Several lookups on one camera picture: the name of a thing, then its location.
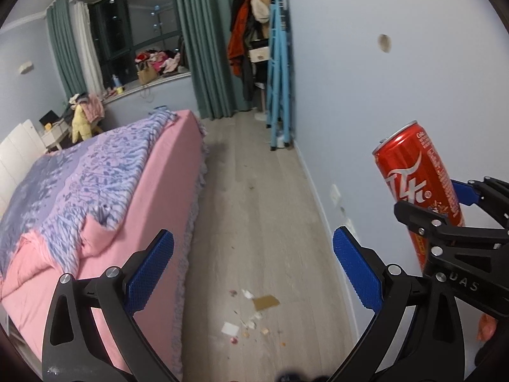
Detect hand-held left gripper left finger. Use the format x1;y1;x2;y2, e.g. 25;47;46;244
42;229;179;382

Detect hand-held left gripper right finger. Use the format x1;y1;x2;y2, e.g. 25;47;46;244
332;226;466;382

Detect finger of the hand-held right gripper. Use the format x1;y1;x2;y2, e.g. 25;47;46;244
394;201;509;276
453;177;509;223

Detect red soda can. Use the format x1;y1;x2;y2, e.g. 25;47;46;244
373;120;466;271

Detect person's right hand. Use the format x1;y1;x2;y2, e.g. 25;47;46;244
477;314;498;342

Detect pink bed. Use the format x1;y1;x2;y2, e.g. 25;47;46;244
0;109;209;382

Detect brown cardboard piece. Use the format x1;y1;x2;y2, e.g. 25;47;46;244
252;295;280;311

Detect purple floral blanket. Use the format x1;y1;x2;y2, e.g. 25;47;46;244
0;110;179;279

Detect twisted white tissue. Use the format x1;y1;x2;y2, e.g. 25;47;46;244
242;288;263;329

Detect yellow jacket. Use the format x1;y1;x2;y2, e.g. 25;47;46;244
71;105;95;144

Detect white bedside table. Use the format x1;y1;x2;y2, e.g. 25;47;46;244
40;119;76;152

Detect pink garment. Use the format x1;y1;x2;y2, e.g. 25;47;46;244
80;93;106;125

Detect white headboard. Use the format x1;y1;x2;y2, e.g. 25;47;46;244
0;118;44;216

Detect white windowsill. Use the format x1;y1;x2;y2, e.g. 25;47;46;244
101;69;193;104

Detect tan bag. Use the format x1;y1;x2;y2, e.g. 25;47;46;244
137;66;158;86

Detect pile of clothes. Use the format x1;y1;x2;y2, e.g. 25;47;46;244
135;48;187;77

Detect blue folding rack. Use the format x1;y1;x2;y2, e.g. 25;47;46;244
264;0;297;152

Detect white sheer curtain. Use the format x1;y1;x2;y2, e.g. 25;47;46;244
73;2;104;94

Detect white handbag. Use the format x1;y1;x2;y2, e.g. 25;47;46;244
248;40;271;64

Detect narrow green curtain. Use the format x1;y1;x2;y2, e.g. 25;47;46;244
45;0;90;100

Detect orange jacket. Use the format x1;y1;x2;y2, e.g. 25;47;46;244
227;6;250;79

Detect dark window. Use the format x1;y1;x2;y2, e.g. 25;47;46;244
85;0;185;88

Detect beige hat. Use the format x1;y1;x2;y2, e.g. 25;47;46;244
250;0;273;25

